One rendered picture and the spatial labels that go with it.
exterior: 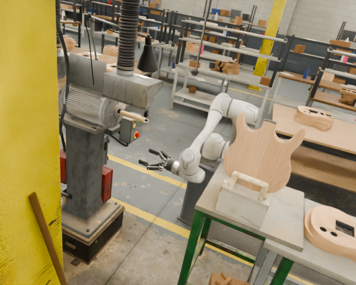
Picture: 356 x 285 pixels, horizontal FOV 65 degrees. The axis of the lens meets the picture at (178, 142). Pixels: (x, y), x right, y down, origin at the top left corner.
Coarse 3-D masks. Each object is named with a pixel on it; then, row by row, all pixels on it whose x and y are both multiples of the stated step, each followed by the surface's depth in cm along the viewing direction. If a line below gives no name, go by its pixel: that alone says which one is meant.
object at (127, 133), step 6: (138, 114) 223; (126, 120) 212; (132, 120) 212; (120, 126) 216; (126, 126) 214; (132, 126) 213; (138, 126) 223; (120, 132) 218; (126, 132) 216; (132, 132) 217; (138, 132) 227; (114, 138) 223; (120, 138) 220; (126, 138) 218; (132, 138) 220
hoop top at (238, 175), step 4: (236, 172) 151; (240, 172) 152; (236, 176) 152; (240, 176) 150; (244, 176) 150; (248, 176) 149; (248, 180) 149; (252, 180) 148; (256, 180) 148; (260, 180) 148; (256, 184) 148; (260, 184) 147; (264, 184) 146; (268, 184) 146
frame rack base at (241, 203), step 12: (228, 192) 156; (240, 192) 154; (252, 192) 156; (216, 204) 162; (228, 204) 158; (240, 204) 155; (252, 204) 152; (264, 204) 149; (228, 216) 161; (240, 216) 158; (252, 216) 154; (264, 216) 151
